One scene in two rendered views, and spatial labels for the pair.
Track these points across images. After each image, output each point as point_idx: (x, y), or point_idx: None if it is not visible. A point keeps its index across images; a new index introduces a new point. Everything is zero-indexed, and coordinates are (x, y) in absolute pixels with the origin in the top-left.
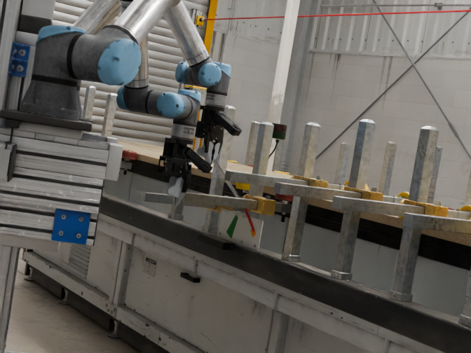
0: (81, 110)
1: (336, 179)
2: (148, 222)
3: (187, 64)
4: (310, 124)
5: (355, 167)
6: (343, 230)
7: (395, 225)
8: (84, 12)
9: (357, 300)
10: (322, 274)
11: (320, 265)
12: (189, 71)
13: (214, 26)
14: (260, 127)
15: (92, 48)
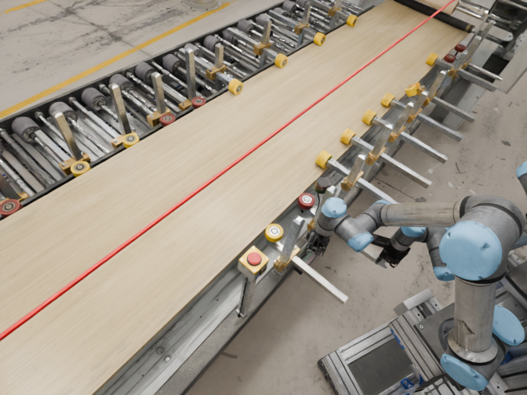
0: (452, 317)
1: (6, 187)
2: (227, 345)
3: (369, 233)
4: (366, 157)
5: (382, 147)
6: (368, 172)
7: (350, 148)
8: (492, 322)
9: (371, 180)
10: (356, 193)
11: (296, 201)
12: (374, 231)
13: None
14: (333, 194)
15: None
